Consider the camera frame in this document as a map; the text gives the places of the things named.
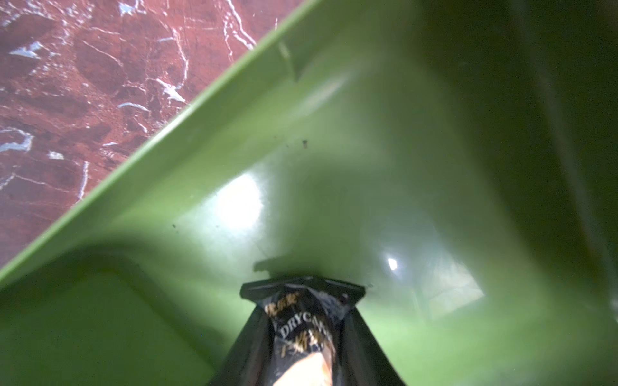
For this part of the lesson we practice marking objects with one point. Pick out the green drawer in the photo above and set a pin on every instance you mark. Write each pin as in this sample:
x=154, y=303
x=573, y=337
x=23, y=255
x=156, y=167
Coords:
x=458, y=159

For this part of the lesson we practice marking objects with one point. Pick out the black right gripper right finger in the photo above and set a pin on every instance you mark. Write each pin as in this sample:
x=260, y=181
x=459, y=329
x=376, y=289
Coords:
x=360, y=359

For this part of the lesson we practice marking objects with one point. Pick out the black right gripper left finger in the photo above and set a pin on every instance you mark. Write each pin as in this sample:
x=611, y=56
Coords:
x=248, y=360

